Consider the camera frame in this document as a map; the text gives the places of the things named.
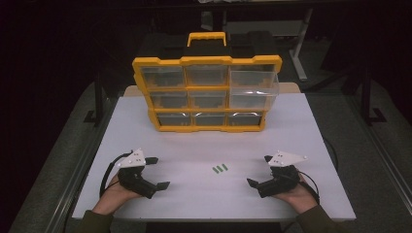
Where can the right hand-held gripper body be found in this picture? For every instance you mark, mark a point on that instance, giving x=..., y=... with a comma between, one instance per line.
x=280, y=181

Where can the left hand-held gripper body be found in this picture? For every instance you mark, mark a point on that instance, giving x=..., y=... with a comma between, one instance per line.
x=134, y=179

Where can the small green strip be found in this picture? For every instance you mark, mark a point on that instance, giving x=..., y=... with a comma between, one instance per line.
x=216, y=170
x=224, y=167
x=220, y=168

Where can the large clear drawer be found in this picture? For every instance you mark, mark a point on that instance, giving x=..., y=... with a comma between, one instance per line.
x=252, y=87

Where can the yellow and black drawer organizer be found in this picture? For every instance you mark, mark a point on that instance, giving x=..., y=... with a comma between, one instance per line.
x=207, y=60

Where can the person's right hand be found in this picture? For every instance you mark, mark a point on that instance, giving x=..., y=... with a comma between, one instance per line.
x=298, y=197

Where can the person's left hand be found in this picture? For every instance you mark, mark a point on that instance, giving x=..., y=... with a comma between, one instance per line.
x=113, y=195

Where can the set of small clear drawers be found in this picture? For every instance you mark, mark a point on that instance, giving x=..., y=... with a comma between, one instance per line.
x=171, y=100

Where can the black metal stand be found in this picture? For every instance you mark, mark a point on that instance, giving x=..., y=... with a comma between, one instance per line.
x=367, y=97
x=97, y=100

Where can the white desk leg stand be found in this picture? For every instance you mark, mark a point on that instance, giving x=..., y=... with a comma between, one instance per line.
x=299, y=48

